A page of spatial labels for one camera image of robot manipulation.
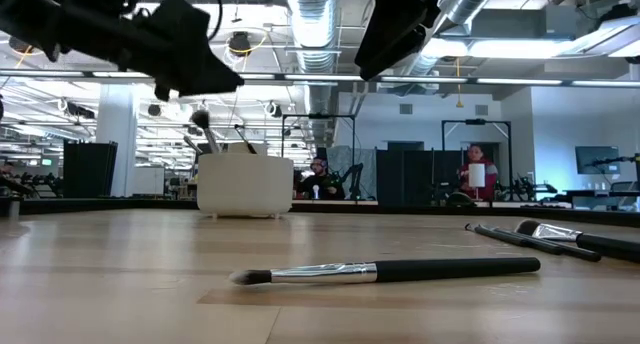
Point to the bright ceiling light panel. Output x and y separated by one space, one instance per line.
525 48

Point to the small white lamp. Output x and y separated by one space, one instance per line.
315 190

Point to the silver ventilation duct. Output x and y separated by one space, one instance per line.
470 1
315 24

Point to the white round brush holder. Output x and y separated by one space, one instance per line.
245 184

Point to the person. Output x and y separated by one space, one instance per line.
491 179
320 184
6 169

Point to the wide-ferrule makeup brush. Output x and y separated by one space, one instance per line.
600 243

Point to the fluffy round-head makeup brush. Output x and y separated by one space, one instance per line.
201 118

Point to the black ceiling device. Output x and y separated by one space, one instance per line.
20 46
240 43

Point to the long ceiling light strip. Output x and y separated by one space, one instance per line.
125 74

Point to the white square pillar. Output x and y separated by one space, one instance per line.
117 144

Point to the small black robot arm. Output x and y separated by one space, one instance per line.
356 176

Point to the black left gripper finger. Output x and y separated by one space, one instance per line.
210 69

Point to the dark wall monitor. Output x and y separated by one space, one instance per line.
597 160

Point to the white cylindrical lamp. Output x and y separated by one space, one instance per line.
476 175

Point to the grey cloth cover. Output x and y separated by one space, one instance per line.
336 156

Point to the dark desk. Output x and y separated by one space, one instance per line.
600 193

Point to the black partition panel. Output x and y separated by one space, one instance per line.
410 176
90 169

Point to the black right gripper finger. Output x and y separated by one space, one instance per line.
385 44

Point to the tapered-head makeup brush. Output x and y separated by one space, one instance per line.
450 269

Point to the black gantry frame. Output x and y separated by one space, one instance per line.
320 116
475 121

